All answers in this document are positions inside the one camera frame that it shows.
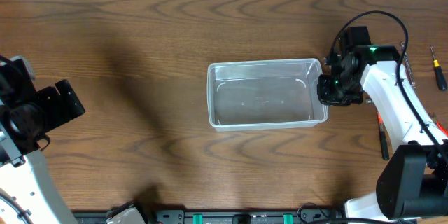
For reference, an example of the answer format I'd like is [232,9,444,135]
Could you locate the clear plastic container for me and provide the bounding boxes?
[206,58,329,132]

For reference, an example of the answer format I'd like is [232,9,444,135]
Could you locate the small claw hammer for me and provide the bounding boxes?
[377,111,390,161]

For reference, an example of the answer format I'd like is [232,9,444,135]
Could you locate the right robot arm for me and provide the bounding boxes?
[317,27,447,221]

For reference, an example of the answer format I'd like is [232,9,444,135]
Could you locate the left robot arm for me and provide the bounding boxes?
[1,56,85,223]

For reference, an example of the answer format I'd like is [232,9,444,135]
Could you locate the silver wrench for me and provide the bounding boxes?
[404,52,417,91]

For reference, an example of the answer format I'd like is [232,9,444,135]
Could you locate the black yellow screwdriver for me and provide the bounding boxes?
[430,46,447,91]

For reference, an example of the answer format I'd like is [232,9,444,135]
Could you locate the red handled pliers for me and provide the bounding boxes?
[430,113,448,136]

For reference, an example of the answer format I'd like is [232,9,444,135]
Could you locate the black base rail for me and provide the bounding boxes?
[71,209,346,224]

